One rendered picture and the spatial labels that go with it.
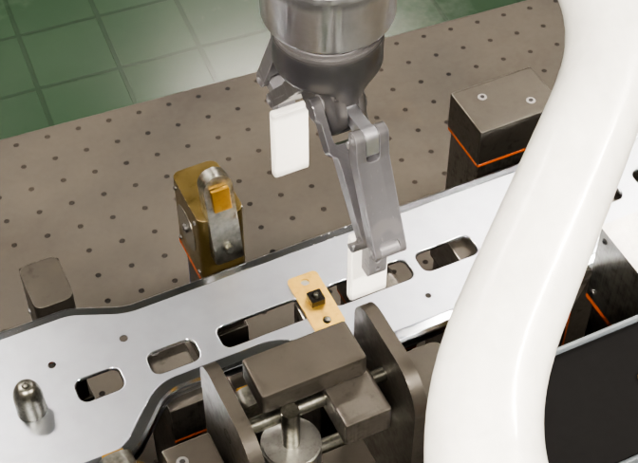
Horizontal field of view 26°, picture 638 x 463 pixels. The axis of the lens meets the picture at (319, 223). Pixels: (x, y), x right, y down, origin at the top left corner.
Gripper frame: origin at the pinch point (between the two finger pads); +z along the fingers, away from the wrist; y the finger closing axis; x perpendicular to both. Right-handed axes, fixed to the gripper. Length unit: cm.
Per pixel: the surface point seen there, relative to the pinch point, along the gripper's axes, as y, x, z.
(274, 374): 6.1, 2.4, 27.5
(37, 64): 188, -13, 146
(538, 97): 41, -50, 43
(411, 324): 18, -19, 46
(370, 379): 3.4, -6.4, 30.5
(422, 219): 31, -28, 46
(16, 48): 195, -10, 146
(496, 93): 44, -45, 43
